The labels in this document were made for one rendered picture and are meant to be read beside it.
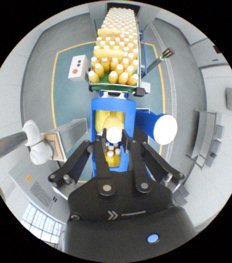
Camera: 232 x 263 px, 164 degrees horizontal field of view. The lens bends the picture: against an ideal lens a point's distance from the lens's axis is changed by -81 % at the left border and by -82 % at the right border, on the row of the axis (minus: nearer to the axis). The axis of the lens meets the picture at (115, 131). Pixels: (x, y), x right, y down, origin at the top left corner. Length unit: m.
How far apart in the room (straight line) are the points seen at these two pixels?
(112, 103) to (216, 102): 3.32
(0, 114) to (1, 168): 1.34
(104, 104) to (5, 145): 0.63
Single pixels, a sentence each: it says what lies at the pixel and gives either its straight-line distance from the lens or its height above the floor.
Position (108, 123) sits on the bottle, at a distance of 0.24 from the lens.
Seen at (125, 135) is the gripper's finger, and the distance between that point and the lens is 0.17.
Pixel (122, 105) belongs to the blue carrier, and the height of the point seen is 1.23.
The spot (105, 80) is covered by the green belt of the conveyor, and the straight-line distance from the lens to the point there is 0.79.
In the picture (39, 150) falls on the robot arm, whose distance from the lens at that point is 0.78.
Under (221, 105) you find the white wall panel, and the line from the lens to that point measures 3.37.
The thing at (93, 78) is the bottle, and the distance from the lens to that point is 0.63.
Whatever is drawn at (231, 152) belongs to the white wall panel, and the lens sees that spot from 3.36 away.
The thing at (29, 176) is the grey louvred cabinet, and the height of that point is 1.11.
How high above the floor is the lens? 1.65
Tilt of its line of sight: 74 degrees down
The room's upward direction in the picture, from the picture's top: 169 degrees clockwise
